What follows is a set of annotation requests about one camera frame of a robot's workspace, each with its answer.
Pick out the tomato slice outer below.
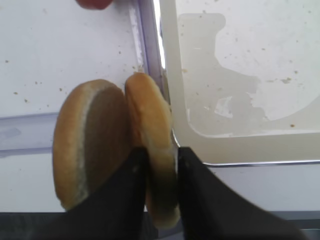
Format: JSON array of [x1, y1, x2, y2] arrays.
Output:
[[76, 0, 113, 10]]

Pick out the metal baking tray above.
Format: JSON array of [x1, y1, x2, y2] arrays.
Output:
[[153, 0, 320, 166]]

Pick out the clear pusher track lower left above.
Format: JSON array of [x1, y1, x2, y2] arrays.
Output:
[[0, 112, 58, 158]]

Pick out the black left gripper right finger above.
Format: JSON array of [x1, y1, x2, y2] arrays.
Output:
[[177, 147, 306, 240]]

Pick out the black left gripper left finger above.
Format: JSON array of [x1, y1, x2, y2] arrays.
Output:
[[49, 147, 149, 240]]

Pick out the bun bottom slice remaining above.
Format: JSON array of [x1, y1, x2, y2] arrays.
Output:
[[52, 79, 132, 211]]

